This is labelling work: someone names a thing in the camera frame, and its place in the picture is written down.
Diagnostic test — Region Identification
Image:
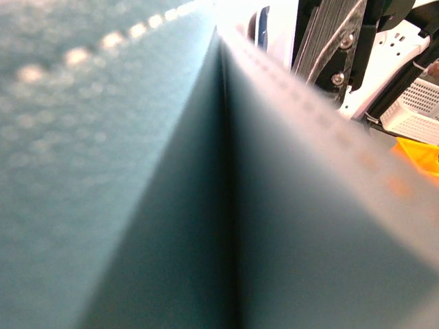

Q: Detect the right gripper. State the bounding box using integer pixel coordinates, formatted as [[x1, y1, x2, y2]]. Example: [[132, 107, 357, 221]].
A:
[[292, 0, 438, 103]]

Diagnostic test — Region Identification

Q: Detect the blue credit card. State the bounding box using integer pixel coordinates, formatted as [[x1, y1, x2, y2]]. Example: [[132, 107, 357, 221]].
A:
[[247, 5, 270, 52]]

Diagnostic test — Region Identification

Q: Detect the blue leather card holder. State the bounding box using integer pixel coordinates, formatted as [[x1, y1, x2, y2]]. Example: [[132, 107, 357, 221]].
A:
[[1, 1, 438, 328]]

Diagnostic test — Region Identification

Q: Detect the yellow bin outside table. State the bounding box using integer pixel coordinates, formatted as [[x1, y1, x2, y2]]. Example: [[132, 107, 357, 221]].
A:
[[392, 137, 438, 180]]

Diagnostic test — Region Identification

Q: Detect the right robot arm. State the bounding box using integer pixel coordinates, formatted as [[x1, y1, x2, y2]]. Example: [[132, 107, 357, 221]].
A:
[[291, 1, 438, 126]]

